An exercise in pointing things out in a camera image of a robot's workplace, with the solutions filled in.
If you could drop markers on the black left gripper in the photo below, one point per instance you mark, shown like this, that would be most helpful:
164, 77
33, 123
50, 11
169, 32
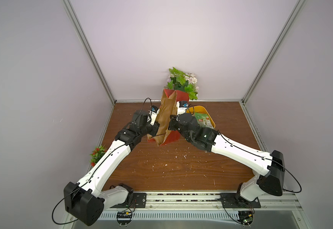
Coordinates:
153, 128

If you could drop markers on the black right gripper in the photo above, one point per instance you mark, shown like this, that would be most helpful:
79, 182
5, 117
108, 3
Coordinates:
172, 124

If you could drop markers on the green condiment packet top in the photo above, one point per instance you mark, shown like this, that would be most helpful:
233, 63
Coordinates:
204, 120

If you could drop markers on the red paper bag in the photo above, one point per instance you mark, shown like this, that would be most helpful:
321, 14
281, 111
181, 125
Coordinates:
167, 108

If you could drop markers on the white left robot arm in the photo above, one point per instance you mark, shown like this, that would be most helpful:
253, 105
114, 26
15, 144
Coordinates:
84, 199

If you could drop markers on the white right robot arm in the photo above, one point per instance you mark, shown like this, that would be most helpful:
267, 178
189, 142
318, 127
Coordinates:
268, 168

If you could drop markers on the yellow plastic tray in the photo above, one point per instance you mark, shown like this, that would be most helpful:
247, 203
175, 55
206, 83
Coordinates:
199, 109

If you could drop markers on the green ivy flower bouquet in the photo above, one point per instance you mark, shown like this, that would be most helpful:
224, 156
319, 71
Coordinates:
185, 82

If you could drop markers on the small red flower plant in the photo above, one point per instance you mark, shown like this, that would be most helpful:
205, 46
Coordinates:
97, 154

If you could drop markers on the left circuit board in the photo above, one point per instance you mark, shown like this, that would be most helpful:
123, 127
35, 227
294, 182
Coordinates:
124, 218

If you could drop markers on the circuit board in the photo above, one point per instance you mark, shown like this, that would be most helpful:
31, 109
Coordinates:
124, 218
245, 218

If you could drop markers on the right circuit board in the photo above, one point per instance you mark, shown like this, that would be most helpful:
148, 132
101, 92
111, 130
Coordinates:
245, 218

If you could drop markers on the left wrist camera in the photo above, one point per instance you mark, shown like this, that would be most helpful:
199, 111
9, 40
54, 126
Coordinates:
154, 111

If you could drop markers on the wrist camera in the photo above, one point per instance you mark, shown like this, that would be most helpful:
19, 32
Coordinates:
182, 107
154, 111

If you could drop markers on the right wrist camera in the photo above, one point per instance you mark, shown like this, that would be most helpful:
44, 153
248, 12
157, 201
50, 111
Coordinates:
182, 107

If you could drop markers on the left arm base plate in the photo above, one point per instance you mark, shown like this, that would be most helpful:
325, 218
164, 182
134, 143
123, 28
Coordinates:
134, 201

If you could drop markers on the aluminium rail frame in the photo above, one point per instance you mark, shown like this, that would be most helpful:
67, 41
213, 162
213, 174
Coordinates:
205, 205

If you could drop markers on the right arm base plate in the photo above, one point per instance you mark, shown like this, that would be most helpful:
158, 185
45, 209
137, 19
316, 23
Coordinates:
229, 201

